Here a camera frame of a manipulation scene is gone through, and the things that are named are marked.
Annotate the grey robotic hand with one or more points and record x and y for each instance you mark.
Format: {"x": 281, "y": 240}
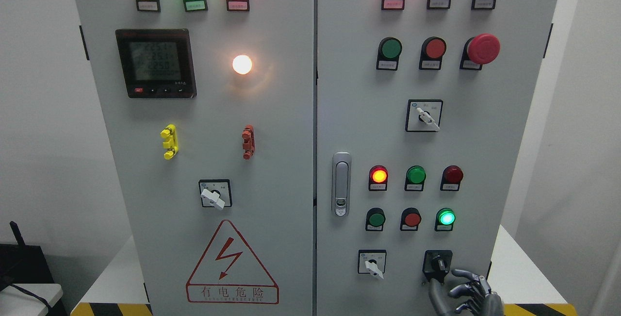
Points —
{"x": 482, "y": 302}

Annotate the black rotary knob switch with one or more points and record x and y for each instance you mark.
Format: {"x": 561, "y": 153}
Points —
{"x": 437, "y": 264}

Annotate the green push button lower right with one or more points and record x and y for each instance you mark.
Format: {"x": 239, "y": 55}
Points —
{"x": 445, "y": 220}

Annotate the green push button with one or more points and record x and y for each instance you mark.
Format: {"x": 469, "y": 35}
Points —
{"x": 388, "y": 53}
{"x": 445, "y": 220}
{"x": 375, "y": 220}

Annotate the red push button lower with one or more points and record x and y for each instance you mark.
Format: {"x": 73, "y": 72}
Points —
{"x": 410, "y": 220}

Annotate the red push button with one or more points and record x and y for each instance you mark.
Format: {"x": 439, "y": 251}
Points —
{"x": 410, "y": 220}
{"x": 432, "y": 52}

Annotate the red indicator light lower right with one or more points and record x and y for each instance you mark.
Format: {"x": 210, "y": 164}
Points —
{"x": 451, "y": 178}

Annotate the green push button lower left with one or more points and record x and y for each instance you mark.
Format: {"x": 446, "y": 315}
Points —
{"x": 375, "y": 220}

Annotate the green indicator light lower middle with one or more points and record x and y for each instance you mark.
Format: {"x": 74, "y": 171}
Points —
{"x": 415, "y": 179}

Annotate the red lit indicator lower left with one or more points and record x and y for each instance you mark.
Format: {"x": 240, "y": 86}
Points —
{"x": 378, "y": 178}

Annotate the red emergency stop mushroom button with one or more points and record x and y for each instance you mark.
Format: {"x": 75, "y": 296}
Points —
{"x": 480, "y": 50}

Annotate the red electric hazard warning sticker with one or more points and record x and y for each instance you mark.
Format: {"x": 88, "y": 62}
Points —
{"x": 229, "y": 271}

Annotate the grey electrical control cabinet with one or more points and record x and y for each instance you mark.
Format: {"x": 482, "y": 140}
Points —
{"x": 314, "y": 90}

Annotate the red push button upper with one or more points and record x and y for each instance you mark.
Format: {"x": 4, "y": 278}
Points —
{"x": 432, "y": 52}

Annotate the green push button upper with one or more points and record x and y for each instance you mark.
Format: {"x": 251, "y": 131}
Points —
{"x": 388, "y": 53}

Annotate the red terminal clip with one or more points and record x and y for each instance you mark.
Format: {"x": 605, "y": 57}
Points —
{"x": 248, "y": 138}

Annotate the white lit indicator lamp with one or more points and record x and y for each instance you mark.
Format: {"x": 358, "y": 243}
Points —
{"x": 242, "y": 64}

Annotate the yellow terminal clip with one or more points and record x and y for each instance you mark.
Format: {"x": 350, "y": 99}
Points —
{"x": 170, "y": 141}

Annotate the black digital power meter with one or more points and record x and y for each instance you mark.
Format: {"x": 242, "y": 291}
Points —
{"x": 157, "y": 63}

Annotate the black device with antenna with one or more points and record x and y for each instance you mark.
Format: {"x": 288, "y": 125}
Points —
{"x": 22, "y": 263}

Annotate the white box lower left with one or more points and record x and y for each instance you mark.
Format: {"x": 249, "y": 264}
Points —
{"x": 15, "y": 303}

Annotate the white selector switch lower right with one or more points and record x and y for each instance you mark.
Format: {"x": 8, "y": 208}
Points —
{"x": 372, "y": 262}

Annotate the white selector switch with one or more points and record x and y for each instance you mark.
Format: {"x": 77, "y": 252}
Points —
{"x": 423, "y": 116}
{"x": 372, "y": 262}

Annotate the silver door latch handle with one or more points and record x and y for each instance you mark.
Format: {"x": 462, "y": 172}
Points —
{"x": 341, "y": 171}

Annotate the white selector switch upper right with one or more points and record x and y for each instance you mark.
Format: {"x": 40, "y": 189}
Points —
{"x": 423, "y": 116}

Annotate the white selector switch left door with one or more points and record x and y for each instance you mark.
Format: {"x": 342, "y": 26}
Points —
{"x": 215, "y": 193}

